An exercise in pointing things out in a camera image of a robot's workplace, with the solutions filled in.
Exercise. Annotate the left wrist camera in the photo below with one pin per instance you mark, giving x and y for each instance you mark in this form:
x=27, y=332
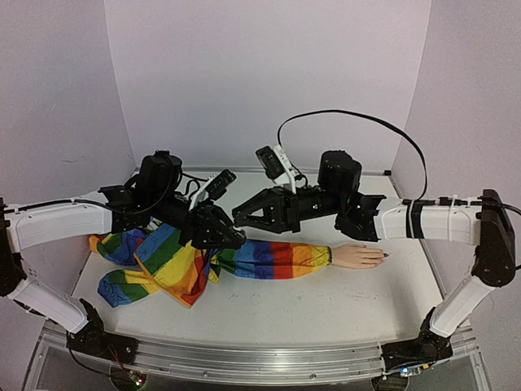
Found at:
x=213, y=189

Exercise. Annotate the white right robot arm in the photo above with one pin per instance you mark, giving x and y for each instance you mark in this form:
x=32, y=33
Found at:
x=478, y=222

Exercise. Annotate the mannequin hand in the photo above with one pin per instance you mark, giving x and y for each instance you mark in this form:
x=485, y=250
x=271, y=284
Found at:
x=357, y=257

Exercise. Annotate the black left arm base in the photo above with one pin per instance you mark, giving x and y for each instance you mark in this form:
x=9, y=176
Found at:
x=94, y=340

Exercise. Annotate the rainbow striped jacket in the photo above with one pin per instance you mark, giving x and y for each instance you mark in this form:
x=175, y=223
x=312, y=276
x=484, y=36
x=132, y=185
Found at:
x=151, y=260

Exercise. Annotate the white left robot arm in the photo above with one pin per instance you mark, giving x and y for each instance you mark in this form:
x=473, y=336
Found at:
x=39, y=240

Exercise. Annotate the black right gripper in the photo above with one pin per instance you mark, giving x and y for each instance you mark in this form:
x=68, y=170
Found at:
x=282, y=206

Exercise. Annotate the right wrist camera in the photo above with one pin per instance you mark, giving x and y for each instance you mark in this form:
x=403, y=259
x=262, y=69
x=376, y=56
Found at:
x=278, y=168

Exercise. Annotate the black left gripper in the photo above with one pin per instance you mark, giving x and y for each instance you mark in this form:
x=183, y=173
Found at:
x=203, y=226

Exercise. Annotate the aluminium front rail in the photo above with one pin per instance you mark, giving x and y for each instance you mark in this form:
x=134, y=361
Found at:
x=265, y=366

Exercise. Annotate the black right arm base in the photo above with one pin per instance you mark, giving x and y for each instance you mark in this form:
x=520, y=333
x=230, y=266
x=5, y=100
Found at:
x=426, y=348

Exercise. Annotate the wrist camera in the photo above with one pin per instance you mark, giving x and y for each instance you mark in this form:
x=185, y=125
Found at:
x=213, y=189
x=278, y=168

